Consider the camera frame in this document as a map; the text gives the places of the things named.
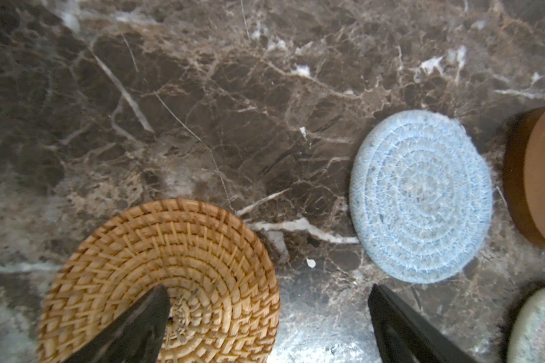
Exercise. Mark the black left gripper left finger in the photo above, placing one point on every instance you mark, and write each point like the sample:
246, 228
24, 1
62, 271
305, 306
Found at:
135, 336

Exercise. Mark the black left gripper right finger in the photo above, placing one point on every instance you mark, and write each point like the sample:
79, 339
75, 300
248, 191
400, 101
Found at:
402, 335

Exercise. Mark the woven rattan coaster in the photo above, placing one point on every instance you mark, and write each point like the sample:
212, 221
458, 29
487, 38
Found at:
223, 289

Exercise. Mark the multicolour stitched white coaster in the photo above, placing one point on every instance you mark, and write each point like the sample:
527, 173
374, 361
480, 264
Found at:
527, 339

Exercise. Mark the light blue woven coaster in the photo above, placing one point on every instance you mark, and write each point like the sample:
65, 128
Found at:
421, 196

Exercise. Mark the round brown wooden coaster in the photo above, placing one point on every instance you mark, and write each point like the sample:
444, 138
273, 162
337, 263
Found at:
524, 175

